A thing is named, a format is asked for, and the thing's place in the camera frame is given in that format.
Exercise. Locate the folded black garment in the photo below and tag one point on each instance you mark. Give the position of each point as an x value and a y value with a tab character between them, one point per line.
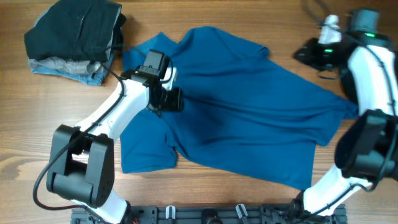
74	29

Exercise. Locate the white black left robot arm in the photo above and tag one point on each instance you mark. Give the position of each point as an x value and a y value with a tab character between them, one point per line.
81	165

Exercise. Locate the folded grey garment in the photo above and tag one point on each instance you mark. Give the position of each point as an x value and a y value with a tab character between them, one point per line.
75	67

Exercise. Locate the folded light blue jeans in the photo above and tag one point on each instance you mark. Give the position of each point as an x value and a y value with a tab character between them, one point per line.
94	79

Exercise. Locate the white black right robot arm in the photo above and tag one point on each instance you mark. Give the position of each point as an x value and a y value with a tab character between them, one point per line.
367	152

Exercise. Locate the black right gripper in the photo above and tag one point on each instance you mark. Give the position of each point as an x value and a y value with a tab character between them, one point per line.
312	58

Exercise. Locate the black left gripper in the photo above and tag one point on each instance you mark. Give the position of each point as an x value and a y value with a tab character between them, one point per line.
176	104

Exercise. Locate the blue polo shirt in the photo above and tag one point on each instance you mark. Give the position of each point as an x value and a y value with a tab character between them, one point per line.
242	112

